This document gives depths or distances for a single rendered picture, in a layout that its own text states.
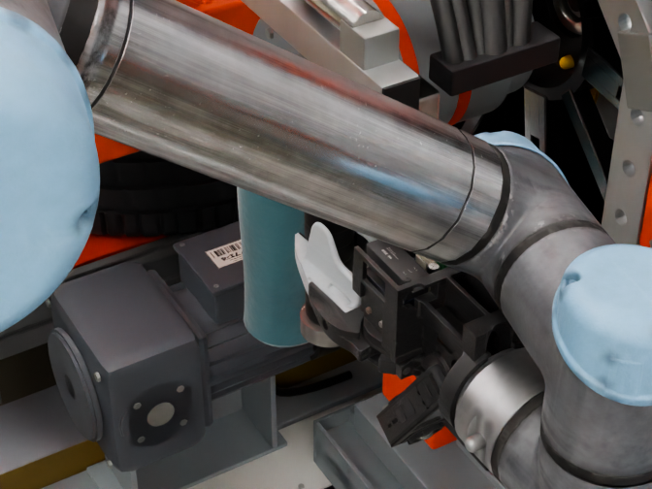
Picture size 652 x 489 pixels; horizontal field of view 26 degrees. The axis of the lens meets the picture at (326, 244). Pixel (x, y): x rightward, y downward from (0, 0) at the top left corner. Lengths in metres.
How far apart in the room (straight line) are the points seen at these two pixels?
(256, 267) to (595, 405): 0.71
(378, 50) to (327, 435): 0.94
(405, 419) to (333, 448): 0.85
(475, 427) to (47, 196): 0.42
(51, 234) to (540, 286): 0.34
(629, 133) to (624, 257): 0.30
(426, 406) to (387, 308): 0.07
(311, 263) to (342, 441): 0.86
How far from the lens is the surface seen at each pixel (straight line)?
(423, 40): 1.14
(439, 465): 1.69
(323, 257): 0.96
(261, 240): 1.37
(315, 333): 1.05
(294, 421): 1.95
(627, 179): 1.05
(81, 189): 0.50
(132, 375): 1.57
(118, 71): 0.66
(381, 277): 0.89
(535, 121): 1.32
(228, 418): 1.94
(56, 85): 0.50
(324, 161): 0.72
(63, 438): 1.88
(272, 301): 1.41
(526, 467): 0.82
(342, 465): 1.79
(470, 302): 0.87
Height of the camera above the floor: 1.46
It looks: 38 degrees down
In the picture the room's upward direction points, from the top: straight up
